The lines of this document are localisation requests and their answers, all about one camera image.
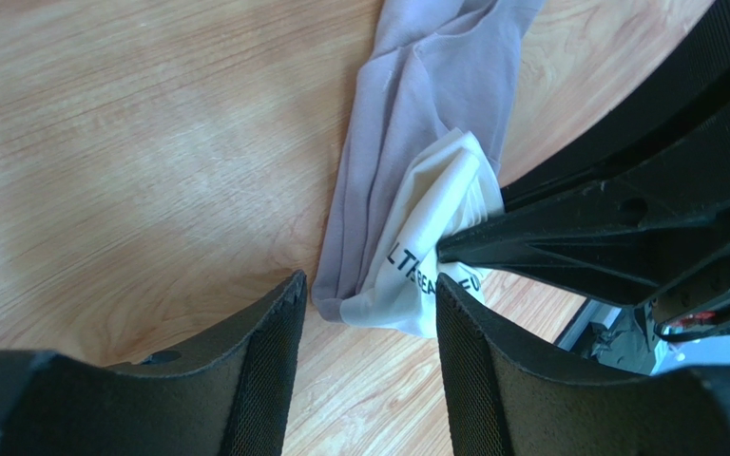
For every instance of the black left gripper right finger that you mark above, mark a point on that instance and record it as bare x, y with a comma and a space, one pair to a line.
509, 392

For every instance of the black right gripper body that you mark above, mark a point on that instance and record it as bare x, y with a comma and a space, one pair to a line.
697, 308

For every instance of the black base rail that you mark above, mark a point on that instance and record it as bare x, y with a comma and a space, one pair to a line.
621, 338

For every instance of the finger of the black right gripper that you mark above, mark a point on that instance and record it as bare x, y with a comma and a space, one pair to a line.
687, 88
623, 240

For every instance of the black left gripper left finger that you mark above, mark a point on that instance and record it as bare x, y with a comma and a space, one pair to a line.
224, 391

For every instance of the pink underwear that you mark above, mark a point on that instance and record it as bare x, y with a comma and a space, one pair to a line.
421, 158

